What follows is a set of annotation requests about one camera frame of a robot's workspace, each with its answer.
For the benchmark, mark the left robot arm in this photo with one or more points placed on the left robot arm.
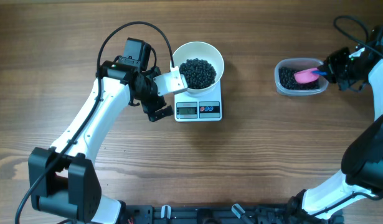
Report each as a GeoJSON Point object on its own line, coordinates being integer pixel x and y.
{"type": "Point", "coordinates": [63, 180]}

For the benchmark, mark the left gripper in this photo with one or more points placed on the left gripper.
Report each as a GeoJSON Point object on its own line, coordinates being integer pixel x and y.
{"type": "Point", "coordinates": [159, 102]}

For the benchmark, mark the black beans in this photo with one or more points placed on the black beans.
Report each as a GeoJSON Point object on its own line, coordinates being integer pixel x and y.
{"type": "Point", "coordinates": [201, 74]}

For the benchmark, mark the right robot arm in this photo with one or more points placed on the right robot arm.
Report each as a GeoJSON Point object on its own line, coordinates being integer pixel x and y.
{"type": "Point", "coordinates": [361, 172]}

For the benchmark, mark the white plastic bowl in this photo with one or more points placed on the white plastic bowl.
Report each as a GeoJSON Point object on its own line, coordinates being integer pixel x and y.
{"type": "Point", "coordinates": [202, 51]}

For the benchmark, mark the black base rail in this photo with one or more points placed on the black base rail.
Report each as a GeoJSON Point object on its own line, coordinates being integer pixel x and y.
{"type": "Point", "coordinates": [260, 214]}

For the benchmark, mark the clear plastic container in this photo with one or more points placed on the clear plastic container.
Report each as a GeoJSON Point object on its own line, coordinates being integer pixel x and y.
{"type": "Point", "coordinates": [299, 64]}

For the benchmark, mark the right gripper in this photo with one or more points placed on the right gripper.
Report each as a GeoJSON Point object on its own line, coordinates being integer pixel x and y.
{"type": "Point", "coordinates": [329, 66]}

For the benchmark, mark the white digital kitchen scale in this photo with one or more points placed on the white digital kitchen scale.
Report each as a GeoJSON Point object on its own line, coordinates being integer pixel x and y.
{"type": "Point", "coordinates": [205, 106]}

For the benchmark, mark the pink scoop with blue handle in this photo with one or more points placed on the pink scoop with blue handle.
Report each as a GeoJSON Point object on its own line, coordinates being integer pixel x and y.
{"type": "Point", "coordinates": [308, 76]}

